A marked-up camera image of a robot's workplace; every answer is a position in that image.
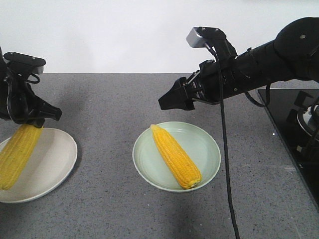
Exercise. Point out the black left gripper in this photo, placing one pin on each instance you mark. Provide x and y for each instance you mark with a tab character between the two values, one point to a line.
18	100

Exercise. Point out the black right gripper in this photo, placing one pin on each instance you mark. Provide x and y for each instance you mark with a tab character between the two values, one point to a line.
201	86

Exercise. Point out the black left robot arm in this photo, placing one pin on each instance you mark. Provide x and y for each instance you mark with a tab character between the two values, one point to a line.
18	102

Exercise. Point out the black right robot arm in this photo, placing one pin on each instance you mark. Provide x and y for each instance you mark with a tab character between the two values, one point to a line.
293	54

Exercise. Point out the black glass gas hob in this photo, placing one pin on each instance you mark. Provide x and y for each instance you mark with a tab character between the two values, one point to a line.
303	149

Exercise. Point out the steel gas burner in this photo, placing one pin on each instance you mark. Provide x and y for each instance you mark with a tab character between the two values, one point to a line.
308	120

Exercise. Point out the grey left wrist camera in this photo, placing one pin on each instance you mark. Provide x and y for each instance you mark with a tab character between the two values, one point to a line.
24	64

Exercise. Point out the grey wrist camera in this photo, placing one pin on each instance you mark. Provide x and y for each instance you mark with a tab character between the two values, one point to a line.
24	64
214	40

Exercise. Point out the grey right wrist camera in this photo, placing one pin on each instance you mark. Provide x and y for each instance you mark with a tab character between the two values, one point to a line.
214	40

